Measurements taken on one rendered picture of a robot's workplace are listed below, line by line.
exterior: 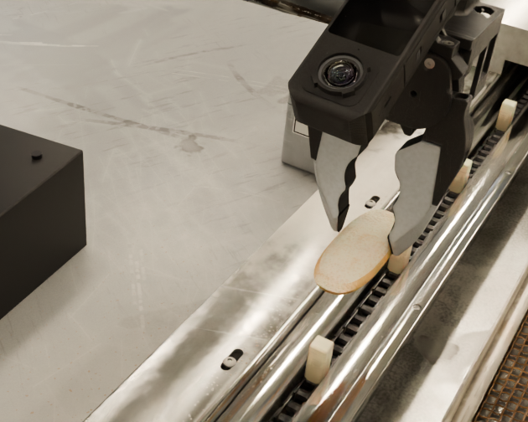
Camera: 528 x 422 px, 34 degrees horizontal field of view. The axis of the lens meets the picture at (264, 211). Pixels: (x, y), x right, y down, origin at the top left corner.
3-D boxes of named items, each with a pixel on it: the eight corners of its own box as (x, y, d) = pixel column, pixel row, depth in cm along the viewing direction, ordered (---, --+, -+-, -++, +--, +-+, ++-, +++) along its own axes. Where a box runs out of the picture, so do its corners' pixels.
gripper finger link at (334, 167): (369, 198, 60) (413, 90, 54) (332, 240, 56) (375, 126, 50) (331, 178, 61) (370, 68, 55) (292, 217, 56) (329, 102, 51)
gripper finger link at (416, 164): (463, 229, 57) (474, 102, 52) (432, 275, 53) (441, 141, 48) (419, 218, 59) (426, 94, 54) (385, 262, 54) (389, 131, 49)
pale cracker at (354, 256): (365, 207, 60) (368, 193, 59) (416, 226, 58) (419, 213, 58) (297, 281, 53) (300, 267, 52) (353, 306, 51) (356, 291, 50)
